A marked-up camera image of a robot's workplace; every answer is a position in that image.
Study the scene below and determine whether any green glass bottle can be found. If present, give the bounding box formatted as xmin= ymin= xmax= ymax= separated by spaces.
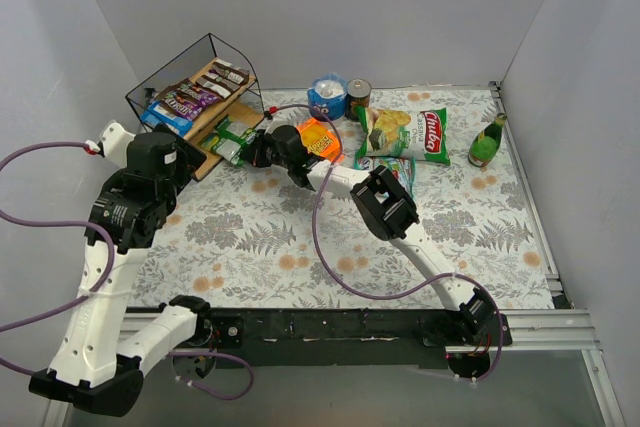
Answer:
xmin=468 ymin=113 xmax=507 ymax=167

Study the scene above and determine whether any brown chocolate bar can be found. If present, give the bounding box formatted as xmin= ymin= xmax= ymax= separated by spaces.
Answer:
xmin=196 ymin=75 xmax=239 ymax=100
xmin=209 ymin=58 xmax=250 ymax=86

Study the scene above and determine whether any Chuba cassava chips bag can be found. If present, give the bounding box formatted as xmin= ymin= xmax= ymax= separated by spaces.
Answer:
xmin=355 ymin=107 xmax=450 ymax=166

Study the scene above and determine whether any floral table mat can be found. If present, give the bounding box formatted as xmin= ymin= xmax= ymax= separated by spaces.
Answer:
xmin=130 ymin=89 xmax=553 ymax=309

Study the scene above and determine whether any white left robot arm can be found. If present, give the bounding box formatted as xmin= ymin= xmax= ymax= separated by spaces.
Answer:
xmin=29 ymin=122 xmax=210 ymax=417

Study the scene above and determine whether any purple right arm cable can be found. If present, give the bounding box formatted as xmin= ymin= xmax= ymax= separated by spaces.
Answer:
xmin=262 ymin=104 xmax=505 ymax=383

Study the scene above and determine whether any brown M&M's candy bag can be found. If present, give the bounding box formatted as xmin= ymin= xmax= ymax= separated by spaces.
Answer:
xmin=155 ymin=78 xmax=221 ymax=106

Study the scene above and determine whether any blue wafer bar wrapper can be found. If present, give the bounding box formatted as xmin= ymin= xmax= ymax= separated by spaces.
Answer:
xmin=140 ymin=100 xmax=193 ymax=137

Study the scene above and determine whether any blue monster tissue roll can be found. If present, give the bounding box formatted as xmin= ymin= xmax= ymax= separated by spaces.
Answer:
xmin=307 ymin=73 xmax=347 ymax=122

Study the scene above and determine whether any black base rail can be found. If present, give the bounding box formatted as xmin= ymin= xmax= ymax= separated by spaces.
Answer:
xmin=179 ymin=308 xmax=513 ymax=369

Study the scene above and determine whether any green Spring candy bag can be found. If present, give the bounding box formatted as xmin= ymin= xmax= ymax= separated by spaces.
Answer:
xmin=199 ymin=115 xmax=256 ymax=167

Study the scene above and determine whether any purple M&M's candy bag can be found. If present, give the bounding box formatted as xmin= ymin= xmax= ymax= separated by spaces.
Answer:
xmin=160 ymin=95 xmax=211 ymax=120

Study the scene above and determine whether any teal Fox's candy bag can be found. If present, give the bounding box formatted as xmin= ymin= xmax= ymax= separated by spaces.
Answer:
xmin=353 ymin=156 xmax=415 ymax=196

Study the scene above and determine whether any wire and wood shelf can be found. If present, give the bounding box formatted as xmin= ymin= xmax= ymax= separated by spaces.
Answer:
xmin=124 ymin=33 xmax=267 ymax=181

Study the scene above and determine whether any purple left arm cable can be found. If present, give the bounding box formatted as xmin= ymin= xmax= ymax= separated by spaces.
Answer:
xmin=0 ymin=140 xmax=255 ymax=402

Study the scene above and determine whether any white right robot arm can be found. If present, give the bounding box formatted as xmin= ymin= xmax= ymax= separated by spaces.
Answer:
xmin=241 ymin=126 xmax=505 ymax=346

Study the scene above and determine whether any dark tin can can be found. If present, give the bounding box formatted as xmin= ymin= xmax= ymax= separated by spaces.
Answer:
xmin=345 ymin=79 xmax=372 ymax=121

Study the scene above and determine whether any orange candy box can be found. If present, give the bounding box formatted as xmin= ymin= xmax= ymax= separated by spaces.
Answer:
xmin=297 ymin=118 xmax=344 ymax=162

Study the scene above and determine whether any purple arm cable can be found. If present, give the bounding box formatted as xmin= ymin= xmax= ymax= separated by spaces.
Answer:
xmin=262 ymin=104 xmax=505 ymax=383
xmin=0 ymin=140 xmax=255 ymax=402

